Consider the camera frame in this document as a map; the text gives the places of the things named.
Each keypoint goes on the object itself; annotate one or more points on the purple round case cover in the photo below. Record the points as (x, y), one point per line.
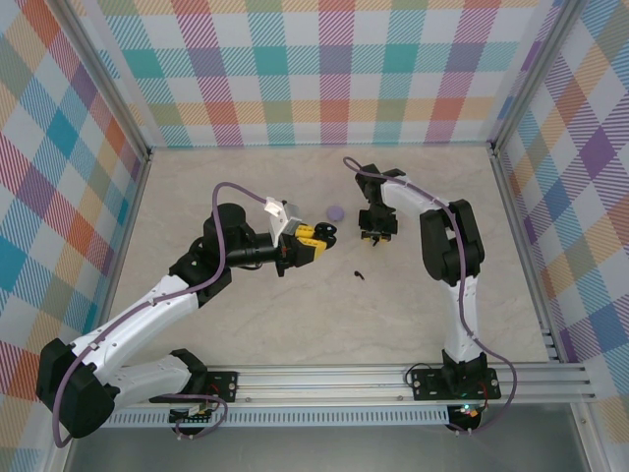
(336, 212)

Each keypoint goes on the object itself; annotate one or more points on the small black screw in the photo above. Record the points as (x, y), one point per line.
(359, 275)

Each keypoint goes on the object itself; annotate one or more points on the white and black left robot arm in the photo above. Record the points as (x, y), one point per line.
(137, 319)

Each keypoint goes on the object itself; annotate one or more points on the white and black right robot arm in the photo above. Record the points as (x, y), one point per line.
(454, 329)

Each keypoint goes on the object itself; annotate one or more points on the left small electronics board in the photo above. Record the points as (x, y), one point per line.
(194, 415)

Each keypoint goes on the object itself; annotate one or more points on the small electronics board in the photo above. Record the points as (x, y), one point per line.
(194, 415)
(467, 413)

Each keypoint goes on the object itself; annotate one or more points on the right small electronics board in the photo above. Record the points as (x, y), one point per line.
(467, 413)

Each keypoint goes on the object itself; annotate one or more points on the grey metal sheet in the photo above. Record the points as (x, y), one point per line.
(319, 450)

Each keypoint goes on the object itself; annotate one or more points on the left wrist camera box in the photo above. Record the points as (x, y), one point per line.
(282, 214)

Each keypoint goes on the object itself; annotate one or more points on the aluminium left side rail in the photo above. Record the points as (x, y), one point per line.
(129, 221)

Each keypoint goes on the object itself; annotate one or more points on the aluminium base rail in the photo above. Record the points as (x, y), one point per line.
(319, 381)

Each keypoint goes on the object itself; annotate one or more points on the aluminium right side rail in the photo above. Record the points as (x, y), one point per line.
(521, 231)

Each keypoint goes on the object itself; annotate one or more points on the aluminium left corner post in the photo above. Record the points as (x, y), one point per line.
(108, 78)

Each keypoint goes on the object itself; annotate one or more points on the aluminium corner post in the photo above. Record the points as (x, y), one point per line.
(533, 74)
(108, 78)

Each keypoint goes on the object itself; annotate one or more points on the aluminium right corner post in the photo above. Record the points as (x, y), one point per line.
(533, 74)

